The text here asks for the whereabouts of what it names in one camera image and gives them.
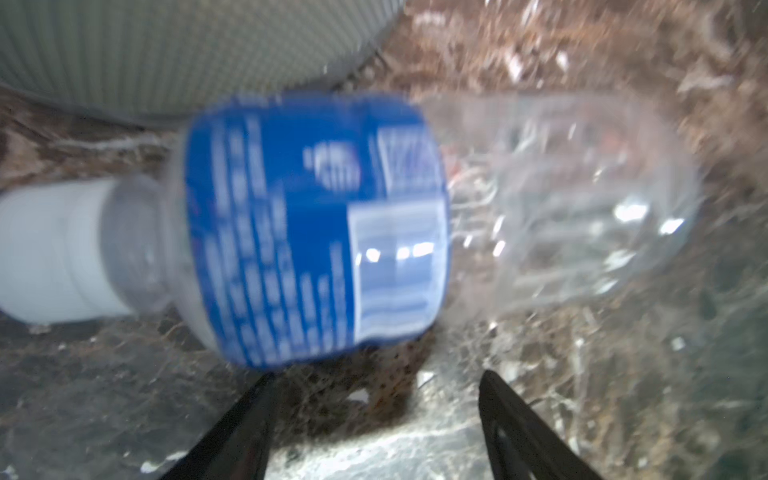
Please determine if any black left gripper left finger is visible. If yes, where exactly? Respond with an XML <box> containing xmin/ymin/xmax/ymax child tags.
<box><xmin>162</xmin><ymin>373</ymin><xmax>279</xmax><ymax>480</ymax></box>

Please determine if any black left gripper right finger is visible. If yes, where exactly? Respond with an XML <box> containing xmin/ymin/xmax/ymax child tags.
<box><xmin>478</xmin><ymin>370</ymin><xmax>602</xmax><ymax>480</ymax></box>

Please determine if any Pocari bottle blue label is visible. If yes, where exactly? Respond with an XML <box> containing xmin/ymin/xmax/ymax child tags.
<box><xmin>0</xmin><ymin>89</ymin><xmax>703</xmax><ymax>370</ymax></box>

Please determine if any grey mesh waste bin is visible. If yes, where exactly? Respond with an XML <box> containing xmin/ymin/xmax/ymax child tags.
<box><xmin>1</xmin><ymin>0</ymin><xmax>404</xmax><ymax>126</ymax></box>

